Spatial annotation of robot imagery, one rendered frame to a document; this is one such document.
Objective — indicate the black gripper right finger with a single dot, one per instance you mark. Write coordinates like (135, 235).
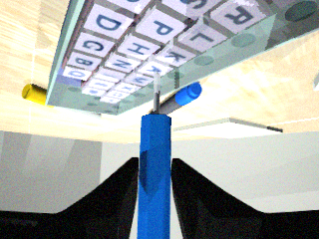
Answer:
(205, 211)

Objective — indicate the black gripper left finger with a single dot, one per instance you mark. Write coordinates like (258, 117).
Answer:
(105, 213)

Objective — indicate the keyboard with white letter keys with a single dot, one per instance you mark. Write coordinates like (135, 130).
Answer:
(112, 52)

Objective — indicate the blue stylus with grey tip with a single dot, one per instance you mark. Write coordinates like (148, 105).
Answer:
(154, 174)

